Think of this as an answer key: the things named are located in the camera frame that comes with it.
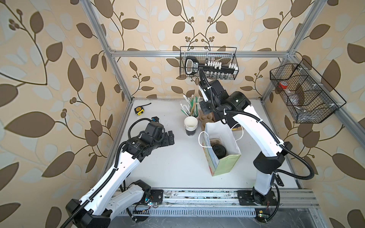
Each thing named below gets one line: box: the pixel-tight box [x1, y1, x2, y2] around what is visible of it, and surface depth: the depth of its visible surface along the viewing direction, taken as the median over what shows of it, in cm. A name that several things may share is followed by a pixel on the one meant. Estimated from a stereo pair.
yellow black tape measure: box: [134, 102, 152, 116], surface depth 112 cm
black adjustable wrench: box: [275, 172, 285, 187], surface depth 80 cm
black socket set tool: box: [184, 56, 239, 76], surface depth 84 cm
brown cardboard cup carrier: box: [209, 138, 222, 148], surface depth 91 cm
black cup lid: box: [211, 143, 227, 160], surface depth 79 cm
